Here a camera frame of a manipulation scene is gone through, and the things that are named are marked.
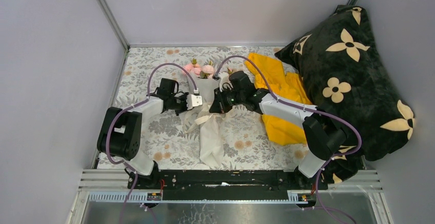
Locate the yellow garment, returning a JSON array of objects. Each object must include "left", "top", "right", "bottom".
[{"left": 245, "top": 53, "right": 312, "bottom": 146}]

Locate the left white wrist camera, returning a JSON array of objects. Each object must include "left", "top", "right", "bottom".
[{"left": 186, "top": 94, "right": 203, "bottom": 110}]

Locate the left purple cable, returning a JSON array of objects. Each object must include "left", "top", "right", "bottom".
[{"left": 104, "top": 63, "right": 200, "bottom": 224}]

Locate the floral tablecloth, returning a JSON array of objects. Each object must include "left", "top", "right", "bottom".
[{"left": 114, "top": 47, "right": 308, "bottom": 171}]

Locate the white wrapping paper sheet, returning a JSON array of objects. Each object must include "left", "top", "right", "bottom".
[{"left": 183, "top": 72, "right": 226, "bottom": 168}]

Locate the purple cable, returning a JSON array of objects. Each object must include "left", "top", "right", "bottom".
[
  {"left": 104, "top": 63, "right": 200, "bottom": 224},
  {"left": 212, "top": 55, "right": 363, "bottom": 224}
]

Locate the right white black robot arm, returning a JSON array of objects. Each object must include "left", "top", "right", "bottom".
[{"left": 209, "top": 71, "right": 348, "bottom": 189}]

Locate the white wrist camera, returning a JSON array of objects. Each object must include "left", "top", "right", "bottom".
[
  {"left": 218, "top": 72, "right": 232, "bottom": 92},
  {"left": 186, "top": 94, "right": 203, "bottom": 110}
]

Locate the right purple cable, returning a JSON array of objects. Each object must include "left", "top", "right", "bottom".
[{"left": 212, "top": 55, "right": 363, "bottom": 224}]

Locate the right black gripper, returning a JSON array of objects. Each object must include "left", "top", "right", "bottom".
[{"left": 209, "top": 85, "right": 245, "bottom": 114}]

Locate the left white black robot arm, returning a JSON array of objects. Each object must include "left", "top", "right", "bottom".
[{"left": 96, "top": 78, "right": 190, "bottom": 189}]

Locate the black floral pillow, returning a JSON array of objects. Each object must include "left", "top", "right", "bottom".
[{"left": 275, "top": 5, "right": 415, "bottom": 184}]

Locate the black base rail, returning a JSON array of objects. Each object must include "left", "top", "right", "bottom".
[{"left": 125, "top": 170, "right": 314, "bottom": 201}]

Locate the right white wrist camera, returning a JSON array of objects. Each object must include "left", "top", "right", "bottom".
[{"left": 218, "top": 72, "right": 232, "bottom": 92}]

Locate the cream printed ribbon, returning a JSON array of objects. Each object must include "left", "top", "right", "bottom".
[{"left": 182, "top": 104, "right": 235, "bottom": 133}]

